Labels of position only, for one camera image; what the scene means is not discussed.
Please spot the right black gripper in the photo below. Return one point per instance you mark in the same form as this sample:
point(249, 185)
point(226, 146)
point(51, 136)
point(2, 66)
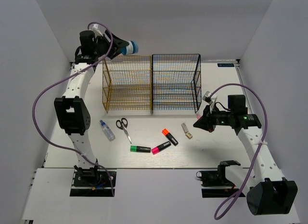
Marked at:
point(206, 121)

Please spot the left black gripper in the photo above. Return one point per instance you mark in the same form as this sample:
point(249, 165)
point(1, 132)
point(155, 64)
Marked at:
point(115, 51)

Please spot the blue tape dispenser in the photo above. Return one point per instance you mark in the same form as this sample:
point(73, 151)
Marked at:
point(131, 48)

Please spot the black handled scissors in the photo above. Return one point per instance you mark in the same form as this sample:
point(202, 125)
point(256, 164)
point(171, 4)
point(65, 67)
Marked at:
point(123, 124)

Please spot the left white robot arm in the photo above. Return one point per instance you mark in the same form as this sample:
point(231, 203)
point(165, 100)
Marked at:
point(72, 113)

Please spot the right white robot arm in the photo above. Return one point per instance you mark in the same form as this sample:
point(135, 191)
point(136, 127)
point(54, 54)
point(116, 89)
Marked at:
point(267, 192)

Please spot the beige eraser block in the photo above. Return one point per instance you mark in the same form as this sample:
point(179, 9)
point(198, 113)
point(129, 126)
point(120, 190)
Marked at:
point(189, 135)

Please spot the white correction tape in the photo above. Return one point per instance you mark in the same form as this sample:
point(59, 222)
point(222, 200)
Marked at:
point(184, 127)

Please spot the right table label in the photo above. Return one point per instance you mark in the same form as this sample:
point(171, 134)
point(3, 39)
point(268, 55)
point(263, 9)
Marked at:
point(225, 64)

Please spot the pink highlighter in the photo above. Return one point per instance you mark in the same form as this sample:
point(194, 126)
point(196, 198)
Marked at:
point(161, 147)

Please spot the green highlighter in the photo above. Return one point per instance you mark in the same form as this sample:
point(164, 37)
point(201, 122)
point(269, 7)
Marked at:
point(135, 148)

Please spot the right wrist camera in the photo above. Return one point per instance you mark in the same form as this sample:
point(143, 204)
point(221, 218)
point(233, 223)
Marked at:
point(211, 99)

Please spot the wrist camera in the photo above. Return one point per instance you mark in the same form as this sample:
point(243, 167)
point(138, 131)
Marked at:
point(96, 30)
point(211, 99)

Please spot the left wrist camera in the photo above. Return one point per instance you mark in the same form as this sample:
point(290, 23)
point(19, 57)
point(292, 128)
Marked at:
point(96, 30)

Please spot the gold wire shelf rack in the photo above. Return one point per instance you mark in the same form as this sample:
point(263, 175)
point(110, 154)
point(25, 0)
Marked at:
point(127, 83)

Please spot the black wire shelf rack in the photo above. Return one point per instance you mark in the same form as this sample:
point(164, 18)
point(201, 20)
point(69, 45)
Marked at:
point(176, 82)

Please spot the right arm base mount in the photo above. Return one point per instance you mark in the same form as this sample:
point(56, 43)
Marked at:
point(214, 187)

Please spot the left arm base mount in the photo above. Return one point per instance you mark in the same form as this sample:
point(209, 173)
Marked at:
point(92, 182)

